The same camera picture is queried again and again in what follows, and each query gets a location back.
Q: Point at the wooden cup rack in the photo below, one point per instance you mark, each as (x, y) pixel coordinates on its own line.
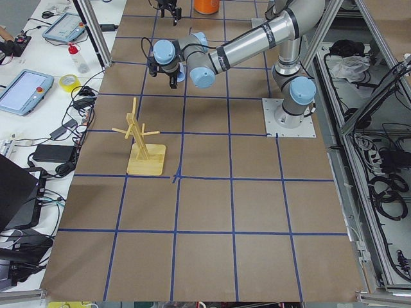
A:
(145, 159)

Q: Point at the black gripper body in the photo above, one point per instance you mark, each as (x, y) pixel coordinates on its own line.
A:
(168, 5)
(170, 75)

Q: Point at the black scissors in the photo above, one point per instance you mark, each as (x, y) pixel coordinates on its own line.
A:
(49, 14)

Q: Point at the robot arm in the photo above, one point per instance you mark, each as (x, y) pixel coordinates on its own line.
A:
(291, 20)

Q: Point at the black power adapter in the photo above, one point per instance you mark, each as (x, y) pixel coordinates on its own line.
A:
(53, 153)

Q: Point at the red cap squeeze bottle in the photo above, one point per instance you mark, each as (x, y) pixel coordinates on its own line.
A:
(78, 59)

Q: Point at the teach pendant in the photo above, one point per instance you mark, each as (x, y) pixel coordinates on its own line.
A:
(67, 28)
(25, 92)

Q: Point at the yellow tape roll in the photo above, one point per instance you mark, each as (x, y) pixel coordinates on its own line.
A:
(69, 83)

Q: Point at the lower teach pendant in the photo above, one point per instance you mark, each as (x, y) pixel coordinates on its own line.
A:
(25, 92)

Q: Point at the aluminium frame post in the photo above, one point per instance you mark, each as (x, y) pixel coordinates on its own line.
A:
(86, 12)

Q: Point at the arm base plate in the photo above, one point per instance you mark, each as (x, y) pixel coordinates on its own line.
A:
(255, 22)
(280, 124)

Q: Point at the black laptop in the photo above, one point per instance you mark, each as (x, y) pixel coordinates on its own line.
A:
(21, 190)

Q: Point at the upper teach pendant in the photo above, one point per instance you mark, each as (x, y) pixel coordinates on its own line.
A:
(67, 28)

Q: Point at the light blue plastic cup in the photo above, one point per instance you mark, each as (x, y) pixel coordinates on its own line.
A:
(181, 75)

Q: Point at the white crumpled cloth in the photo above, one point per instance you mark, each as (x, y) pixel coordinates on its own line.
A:
(351, 68)

